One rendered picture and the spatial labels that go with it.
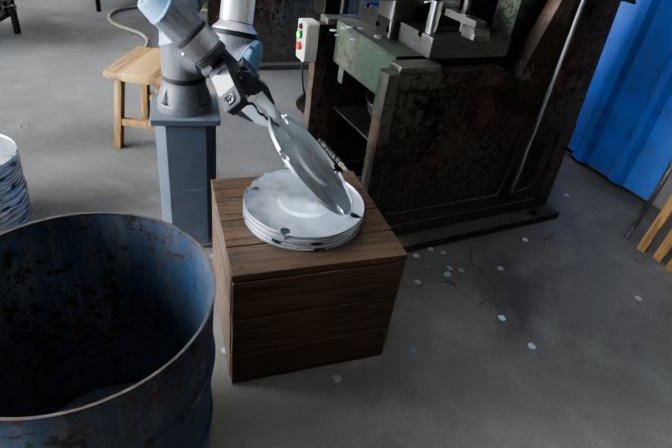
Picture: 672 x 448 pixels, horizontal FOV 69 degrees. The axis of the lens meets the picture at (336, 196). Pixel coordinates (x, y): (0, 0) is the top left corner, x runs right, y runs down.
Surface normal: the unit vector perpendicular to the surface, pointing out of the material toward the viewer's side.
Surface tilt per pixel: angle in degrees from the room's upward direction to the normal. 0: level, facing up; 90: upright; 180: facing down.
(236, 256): 0
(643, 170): 90
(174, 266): 88
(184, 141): 90
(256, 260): 0
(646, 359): 0
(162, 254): 88
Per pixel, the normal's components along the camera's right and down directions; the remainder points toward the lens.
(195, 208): 0.25, 0.55
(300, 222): 0.12, -0.83
